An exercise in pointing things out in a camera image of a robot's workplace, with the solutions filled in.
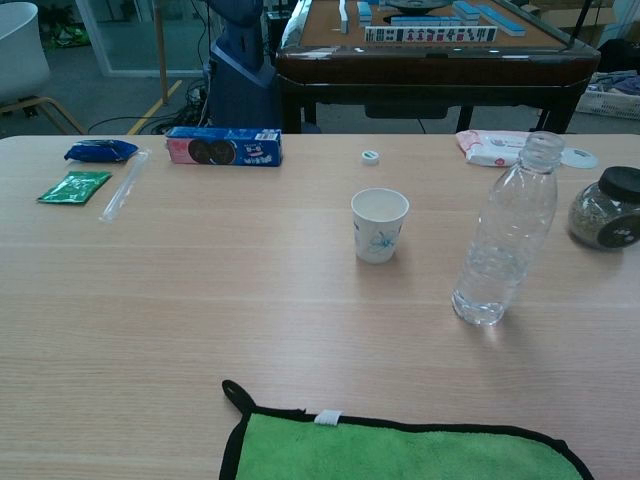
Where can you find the transparent plastic bottle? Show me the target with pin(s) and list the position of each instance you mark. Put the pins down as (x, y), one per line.
(505, 240)

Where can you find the white paper cup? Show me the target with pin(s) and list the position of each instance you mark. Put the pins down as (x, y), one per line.
(380, 235)

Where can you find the white green bottle cap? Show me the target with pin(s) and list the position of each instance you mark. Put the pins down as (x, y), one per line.
(370, 158)

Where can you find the blue cookie box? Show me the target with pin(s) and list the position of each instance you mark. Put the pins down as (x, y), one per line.
(225, 147)

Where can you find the blue machine base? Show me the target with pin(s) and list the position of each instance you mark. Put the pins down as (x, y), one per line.
(240, 75)

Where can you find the pink white wet wipes pack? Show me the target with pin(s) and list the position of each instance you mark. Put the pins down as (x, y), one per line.
(490, 147)

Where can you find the clear wrapped straw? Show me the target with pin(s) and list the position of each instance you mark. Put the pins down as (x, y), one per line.
(125, 185)

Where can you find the dark wooden mahjong table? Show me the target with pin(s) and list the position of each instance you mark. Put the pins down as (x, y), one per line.
(435, 70)

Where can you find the green microfiber cloth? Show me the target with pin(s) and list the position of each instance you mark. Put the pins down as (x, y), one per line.
(400, 455)

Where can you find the mahjong tile row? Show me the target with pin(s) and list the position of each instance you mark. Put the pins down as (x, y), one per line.
(430, 34)

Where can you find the blue snack packet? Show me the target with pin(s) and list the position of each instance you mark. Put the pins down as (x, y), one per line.
(100, 151)

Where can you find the green sachet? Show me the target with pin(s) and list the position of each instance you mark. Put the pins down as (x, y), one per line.
(75, 187)

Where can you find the white round disc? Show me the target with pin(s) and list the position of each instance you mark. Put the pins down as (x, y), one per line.
(582, 159)

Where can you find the glass jar with black lid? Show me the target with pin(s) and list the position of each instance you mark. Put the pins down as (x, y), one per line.
(605, 220)

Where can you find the wooden chair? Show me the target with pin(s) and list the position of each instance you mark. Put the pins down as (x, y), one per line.
(55, 107)

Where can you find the white plastic basket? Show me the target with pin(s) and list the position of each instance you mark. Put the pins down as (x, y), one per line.
(610, 107)

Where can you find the white chair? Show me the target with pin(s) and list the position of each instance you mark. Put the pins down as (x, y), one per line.
(20, 50)

